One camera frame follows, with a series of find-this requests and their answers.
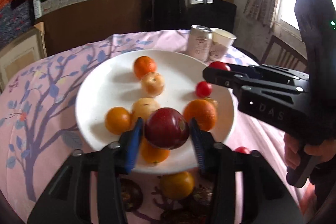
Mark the pink deer print tablecloth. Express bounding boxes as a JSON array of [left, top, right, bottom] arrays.
[[0, 28, 315, 224]]

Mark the framed wooden panel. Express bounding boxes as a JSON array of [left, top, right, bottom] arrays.
[[0, 22, 48, 86]]

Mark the dark wooden chair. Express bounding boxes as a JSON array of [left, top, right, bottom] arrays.
[[260, 35, 309, 73]]

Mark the large orange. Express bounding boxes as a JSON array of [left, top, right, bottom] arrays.
[[183, 99, 218, 132]]

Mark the white round plate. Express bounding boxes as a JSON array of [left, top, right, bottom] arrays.
[[75, 49, 236, 175]]

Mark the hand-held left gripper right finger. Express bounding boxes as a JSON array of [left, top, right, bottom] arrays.
[[189, 118, 305, 224]]

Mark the pink drink can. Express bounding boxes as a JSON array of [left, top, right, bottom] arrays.
[[187, 25, 214, 62]]

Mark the white paper cup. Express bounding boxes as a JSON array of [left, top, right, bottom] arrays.
[[209, 27, 237, 61]]

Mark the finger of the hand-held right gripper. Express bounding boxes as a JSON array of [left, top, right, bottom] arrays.
[[228, 64, 309, 81], [203, 67, 311, 133]]

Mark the stack of blue floral boxes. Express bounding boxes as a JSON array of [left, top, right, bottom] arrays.
[[0, 0, 36, 43]]

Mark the brown wooden cabinet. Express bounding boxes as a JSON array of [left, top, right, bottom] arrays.
[[43, 0, 149, 57]]

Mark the yellow pear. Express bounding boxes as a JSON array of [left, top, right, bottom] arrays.
[[141, 72, 166, 98], [131, 97, 161, 125]]

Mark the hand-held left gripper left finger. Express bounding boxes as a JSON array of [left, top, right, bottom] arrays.
[[28, 117, 144, 224]]

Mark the person's right hand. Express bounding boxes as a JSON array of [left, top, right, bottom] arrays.
[[284, 132, 336, 169]]

